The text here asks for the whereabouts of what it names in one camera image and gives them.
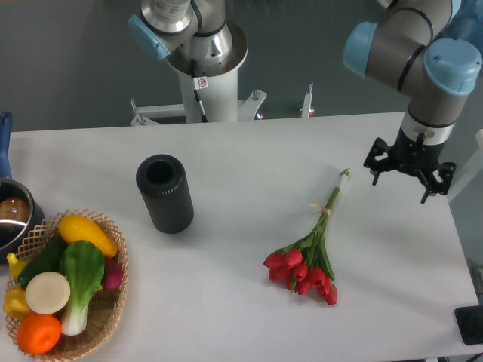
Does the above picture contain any woven bamboo basket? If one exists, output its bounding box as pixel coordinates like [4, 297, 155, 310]
[15, 210, 128, 361]

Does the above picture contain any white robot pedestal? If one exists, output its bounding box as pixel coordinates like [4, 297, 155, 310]
[129, 67, 316, 127]

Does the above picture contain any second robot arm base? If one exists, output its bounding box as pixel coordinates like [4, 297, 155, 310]
[128, 1, 248, 78]

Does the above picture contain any blue handled saucepan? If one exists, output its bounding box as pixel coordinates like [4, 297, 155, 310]
[1, 112, 45, 265]

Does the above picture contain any purple red radish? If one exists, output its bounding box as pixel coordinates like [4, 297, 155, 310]
[101, 258, 124, 290]

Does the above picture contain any dark green cucumber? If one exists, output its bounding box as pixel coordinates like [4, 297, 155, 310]
[17, 233, 68, 289]

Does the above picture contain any yellow squash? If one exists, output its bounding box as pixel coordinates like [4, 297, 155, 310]
[58, 214, 118, 258]

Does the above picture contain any green bok choy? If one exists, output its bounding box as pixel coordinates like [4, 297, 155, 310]
[61, 241, 105, 336]

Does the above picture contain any black device at edge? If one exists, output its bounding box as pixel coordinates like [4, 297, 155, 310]
[454, 305, 482, 345]

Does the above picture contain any orange fruit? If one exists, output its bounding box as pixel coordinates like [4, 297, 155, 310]
[16, 314, 61, 354]

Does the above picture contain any white round radish slice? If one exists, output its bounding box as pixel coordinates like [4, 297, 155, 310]
[25, 271, 70, 314]

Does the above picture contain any yellow bell pepper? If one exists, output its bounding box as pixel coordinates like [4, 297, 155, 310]
[3, 286, 33, 321]

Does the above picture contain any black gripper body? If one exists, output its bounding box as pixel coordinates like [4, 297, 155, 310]
[388, 128, 445, 177]

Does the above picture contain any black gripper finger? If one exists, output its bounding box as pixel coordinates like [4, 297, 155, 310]
[363, 137, 401, 186]
[420, 162, 457, 204]

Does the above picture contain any black ribbed vase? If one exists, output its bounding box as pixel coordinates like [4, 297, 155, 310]
[136, 154, 194, 234]

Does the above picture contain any red tulip bouquet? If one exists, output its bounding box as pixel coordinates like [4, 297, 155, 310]
[263, 168, 350, 305]

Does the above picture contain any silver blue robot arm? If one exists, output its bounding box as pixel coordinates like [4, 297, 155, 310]
[343, 1, 482, 201]

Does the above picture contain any small yellow pepper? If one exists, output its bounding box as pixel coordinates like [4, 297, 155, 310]
[6, 253, 27, 279]

